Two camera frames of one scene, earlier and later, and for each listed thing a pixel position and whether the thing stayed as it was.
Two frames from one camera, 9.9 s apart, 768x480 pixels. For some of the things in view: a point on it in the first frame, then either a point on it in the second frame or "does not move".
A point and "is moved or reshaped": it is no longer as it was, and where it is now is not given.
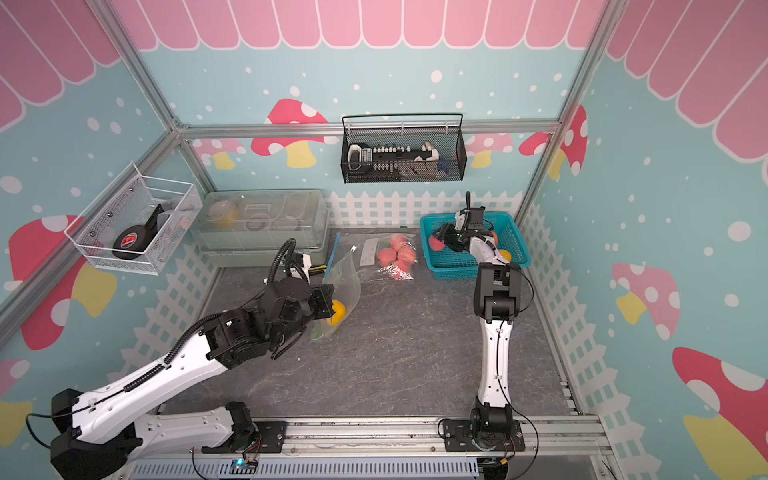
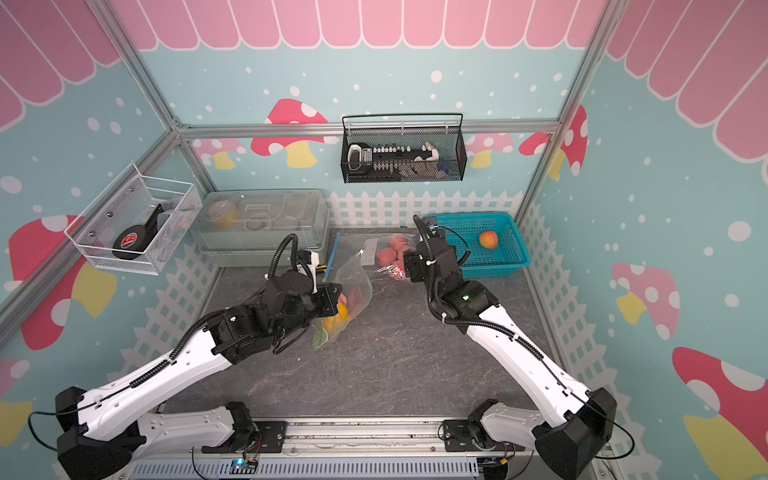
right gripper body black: [453, 237] → [413, 260]
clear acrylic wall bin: [138, 226] does not move
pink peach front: [435, 244] is moved or reshaped
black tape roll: [136, 238] does not move
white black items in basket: [392, 162] does not move
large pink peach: [386, 256] does not move
